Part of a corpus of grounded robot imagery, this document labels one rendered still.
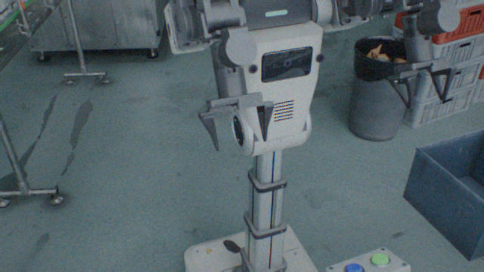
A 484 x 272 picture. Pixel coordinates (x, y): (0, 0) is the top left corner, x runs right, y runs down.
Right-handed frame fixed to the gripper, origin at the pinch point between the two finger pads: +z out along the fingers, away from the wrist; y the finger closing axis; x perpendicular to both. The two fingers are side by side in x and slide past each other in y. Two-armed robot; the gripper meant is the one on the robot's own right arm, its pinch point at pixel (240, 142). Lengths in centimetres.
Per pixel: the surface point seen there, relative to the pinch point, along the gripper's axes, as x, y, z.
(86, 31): 339, -57, -82
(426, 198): 40, 66, 36
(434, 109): 197, 188, 31
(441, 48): 168, 177, -12
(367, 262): -8.7, 18.9, 26.7
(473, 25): 170, 205, -24
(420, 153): 40, 66, 20
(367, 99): 180, 126, 13
